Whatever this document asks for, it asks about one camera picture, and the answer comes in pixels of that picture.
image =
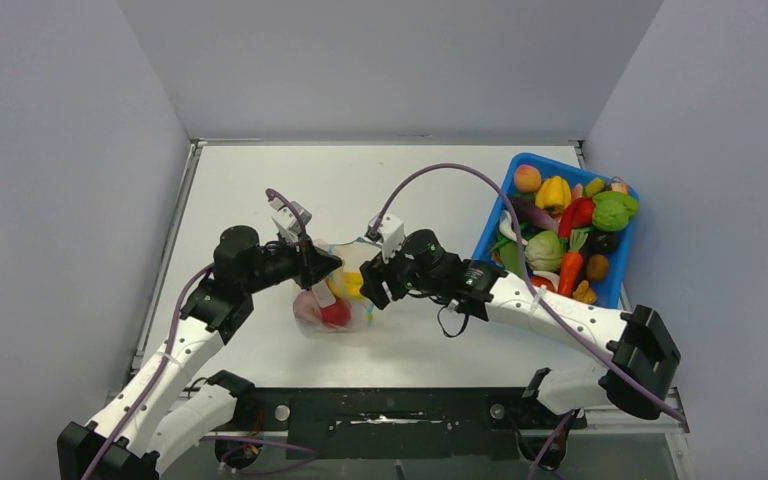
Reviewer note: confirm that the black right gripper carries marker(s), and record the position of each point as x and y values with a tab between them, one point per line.
377	272

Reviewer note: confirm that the white toy garlic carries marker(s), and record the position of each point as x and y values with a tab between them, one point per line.
509	229

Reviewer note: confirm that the green toy pea pod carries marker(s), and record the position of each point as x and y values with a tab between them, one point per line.
511	256

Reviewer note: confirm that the blue plastic bin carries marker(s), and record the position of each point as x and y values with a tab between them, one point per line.
582	184

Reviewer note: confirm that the red toy apple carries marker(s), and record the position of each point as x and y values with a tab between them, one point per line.
336	315

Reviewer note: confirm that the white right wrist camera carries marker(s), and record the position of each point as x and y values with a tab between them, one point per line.
387	232

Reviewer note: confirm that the toy peach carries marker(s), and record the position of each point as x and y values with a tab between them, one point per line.
527	179

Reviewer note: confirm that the clear zip top bag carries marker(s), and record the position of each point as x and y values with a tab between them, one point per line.
353	255

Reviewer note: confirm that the red toy chili pepper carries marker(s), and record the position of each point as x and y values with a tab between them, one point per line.
577	215

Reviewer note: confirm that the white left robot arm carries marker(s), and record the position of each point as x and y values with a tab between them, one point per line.
141	432

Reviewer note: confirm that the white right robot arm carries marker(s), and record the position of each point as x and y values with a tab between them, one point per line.
633	356

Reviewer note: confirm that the green bumpy toy fruit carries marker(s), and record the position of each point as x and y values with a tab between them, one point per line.
613	211

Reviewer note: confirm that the yellow toy bell pepper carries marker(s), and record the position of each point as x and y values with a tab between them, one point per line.
554	195

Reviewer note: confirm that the brown toy potato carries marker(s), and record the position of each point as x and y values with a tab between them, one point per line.
598	268

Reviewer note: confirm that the dark purple toy plum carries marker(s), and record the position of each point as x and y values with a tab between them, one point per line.
603	243

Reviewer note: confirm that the pale green toy cabbage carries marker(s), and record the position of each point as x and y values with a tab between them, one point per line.
545	251

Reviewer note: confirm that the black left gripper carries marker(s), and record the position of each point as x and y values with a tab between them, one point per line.
318	265

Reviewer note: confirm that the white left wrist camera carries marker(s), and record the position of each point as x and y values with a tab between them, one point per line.
289	228

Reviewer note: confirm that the brown toy walnut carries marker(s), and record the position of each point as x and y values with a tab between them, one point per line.
585	293

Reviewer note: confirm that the orange toy carrot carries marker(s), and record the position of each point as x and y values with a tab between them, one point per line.
572	262

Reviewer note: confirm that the purple toy eggplant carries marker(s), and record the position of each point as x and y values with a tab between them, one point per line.
528	212

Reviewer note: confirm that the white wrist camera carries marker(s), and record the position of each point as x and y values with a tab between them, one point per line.
387	232
289	228

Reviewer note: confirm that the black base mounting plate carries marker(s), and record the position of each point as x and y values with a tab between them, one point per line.
497	423

